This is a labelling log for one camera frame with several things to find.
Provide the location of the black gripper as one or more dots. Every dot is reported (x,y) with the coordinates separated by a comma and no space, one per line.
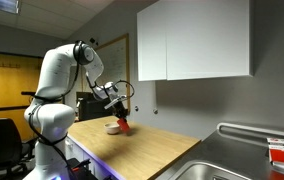
(119,110)

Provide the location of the white bowl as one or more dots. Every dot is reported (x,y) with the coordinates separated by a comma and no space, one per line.
(111,128)

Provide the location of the black controller with orange button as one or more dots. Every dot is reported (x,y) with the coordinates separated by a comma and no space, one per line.
(79,166)

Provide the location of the black box appliance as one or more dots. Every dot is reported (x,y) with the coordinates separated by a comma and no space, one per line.
(93,108)

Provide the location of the round wall socket knob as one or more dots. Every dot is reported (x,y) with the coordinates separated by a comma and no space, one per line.
(155,111)

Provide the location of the wood framed whiteboard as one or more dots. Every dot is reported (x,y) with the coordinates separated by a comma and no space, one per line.
(117,63)

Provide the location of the orange cup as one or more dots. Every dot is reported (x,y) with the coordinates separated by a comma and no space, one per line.
(124,126)

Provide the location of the yellow door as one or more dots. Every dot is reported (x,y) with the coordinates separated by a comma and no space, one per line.
(5,93)

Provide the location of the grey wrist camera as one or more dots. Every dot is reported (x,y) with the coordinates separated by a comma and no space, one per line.
(114,102)

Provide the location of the white wall cabinet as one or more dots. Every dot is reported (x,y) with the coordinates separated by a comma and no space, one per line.
(195,38)

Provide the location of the ceiling light panel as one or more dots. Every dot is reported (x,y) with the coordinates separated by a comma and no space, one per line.
(2,5)

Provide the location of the black office chair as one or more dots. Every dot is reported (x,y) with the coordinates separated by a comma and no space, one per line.
(0,143)

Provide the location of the stainless steel sink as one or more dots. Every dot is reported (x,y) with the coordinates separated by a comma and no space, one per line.
(208,170)

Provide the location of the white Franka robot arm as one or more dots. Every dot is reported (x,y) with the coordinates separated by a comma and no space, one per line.
(57,96)

